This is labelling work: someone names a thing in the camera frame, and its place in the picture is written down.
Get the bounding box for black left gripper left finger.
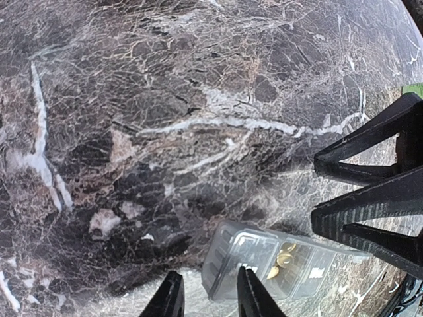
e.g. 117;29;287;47
139;271;184;317

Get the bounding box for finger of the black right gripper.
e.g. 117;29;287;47
311;167;422;277
314;92;422;185

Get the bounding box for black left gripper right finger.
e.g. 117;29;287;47
237;266;286;317

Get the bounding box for green lid pill bottle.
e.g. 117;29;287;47
401;83;423;98

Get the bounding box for clear weekly pill organizer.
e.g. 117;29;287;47
201;220;370;302

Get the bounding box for yellow capsules in organizer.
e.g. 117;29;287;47
266;242;297;280

